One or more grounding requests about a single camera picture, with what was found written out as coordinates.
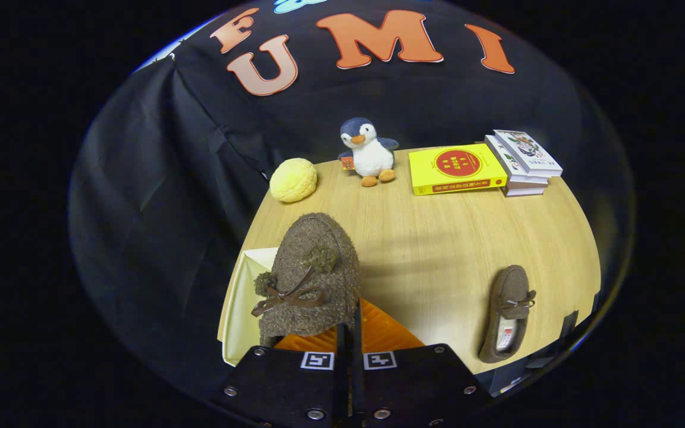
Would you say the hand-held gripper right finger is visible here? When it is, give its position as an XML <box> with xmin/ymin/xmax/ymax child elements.
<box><xmin>351</xmin><ymin>298</ymin><xmax>493</xmax><ymax>428</ymax></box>

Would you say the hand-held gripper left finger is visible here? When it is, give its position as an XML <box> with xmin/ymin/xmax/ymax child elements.
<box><xmin>222</xmin><ymin>323</ymin><xmax>350</xmax><ymax>428</ymax></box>

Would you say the cream fabric storage box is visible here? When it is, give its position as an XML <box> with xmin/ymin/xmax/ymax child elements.
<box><xmin>218</xmin><ymin>247</ymin><xmax>281</xmax><ymax>366</ymax></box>

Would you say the brown fuzzy shoe with bow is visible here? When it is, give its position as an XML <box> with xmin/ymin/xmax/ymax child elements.
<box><xmin>252</xmin><ymin>212</ymin><xmax>361</xmax><ymax>348</ymax></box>
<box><xmin>478</xmin><ymin>265</ymin><xmax>537</xmax><ymax>364</ymax></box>

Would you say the yellow plush bun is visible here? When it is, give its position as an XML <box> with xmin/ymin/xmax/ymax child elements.
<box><xmin>269</xmin><ymin>158</ymin><xmax>318</xmax><ymax>203</ymax></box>

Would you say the blue white penguin plush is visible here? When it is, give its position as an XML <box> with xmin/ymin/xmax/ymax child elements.
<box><xmin>338</xmin><ymin>117</ymin><xmax>400</xmax><ymax>188</ymax></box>

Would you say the yellow book with red circle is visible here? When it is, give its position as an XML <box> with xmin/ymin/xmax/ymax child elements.
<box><xmin>409</xmin><ymin>143</ymin><xmax>508</xmax><ymax>196</ymax></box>

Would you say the white book with bird cover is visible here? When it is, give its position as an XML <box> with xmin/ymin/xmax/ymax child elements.
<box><xmin>493</xmin><ymin>130</ymin><xmax>563</xmax><ymax>178</ymax></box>

